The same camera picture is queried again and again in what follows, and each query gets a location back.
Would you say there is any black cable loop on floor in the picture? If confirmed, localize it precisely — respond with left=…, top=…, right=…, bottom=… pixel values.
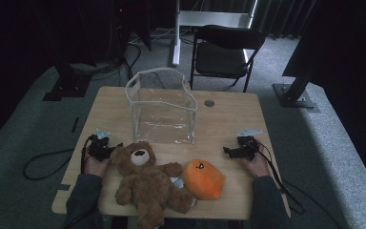
left=23, top=147, right=76, bottom=181

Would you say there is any person's right hand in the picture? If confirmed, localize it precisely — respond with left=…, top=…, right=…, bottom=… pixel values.
left=239, top=139, right=271, bottom=178

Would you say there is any dark grey curtain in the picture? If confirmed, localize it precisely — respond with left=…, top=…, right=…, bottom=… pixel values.
left=252, top=0, right=317, bottom=39

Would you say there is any thin black floor cable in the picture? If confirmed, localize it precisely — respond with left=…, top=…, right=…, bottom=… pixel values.
left=280, top=179, right=342, bottom=229

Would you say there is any brown teddy bear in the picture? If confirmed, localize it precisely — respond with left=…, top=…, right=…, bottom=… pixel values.
left=109, top=140, right=198, bottom=229

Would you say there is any person's left hand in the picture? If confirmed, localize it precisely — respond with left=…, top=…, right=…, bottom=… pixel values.
left=83, top=148, right=111, bottom=178

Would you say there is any black folding chair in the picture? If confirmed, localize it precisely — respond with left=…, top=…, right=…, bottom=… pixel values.
left=189, top=24, right=266, bottom=94

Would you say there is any orange plush toy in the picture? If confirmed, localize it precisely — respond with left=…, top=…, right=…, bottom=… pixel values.
left=183, top=158, right=227, bottom=201

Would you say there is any black stand base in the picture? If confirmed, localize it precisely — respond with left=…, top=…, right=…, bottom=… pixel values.
left=42, top=61, right=92, bottom=102

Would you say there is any bundle of black cables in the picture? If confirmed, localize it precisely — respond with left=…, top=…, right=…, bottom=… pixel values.
left=70, top=41, right=142, bottom=89

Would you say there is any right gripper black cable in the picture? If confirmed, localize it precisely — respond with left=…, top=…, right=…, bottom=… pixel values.
left=251, top=139, right=306, bottom=216

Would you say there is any clear plastic box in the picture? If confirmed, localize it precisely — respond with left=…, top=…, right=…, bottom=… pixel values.
left=125, top=67, right=198, bottom=145

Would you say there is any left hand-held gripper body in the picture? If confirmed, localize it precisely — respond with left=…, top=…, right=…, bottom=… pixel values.
left=87, top=128, right=118, bottom=162

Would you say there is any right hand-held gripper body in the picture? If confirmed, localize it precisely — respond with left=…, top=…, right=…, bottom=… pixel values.
left=236, top=128, right=263, bottom=161

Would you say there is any white metal stand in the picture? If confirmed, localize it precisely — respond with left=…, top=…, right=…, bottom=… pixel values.
left=172, top=0, right=258, bottom=67

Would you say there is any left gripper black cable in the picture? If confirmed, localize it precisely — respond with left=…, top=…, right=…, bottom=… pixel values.
left=80, top=134, right=98, bottom=175

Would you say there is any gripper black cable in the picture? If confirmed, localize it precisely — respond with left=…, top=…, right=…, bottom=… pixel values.
left=251, top=139, right=306, bottom=216
left=80, top=134, right=98, bottom=175

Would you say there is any black stand with base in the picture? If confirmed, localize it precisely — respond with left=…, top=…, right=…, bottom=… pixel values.
left=272, top=56, right=319, bottom=113

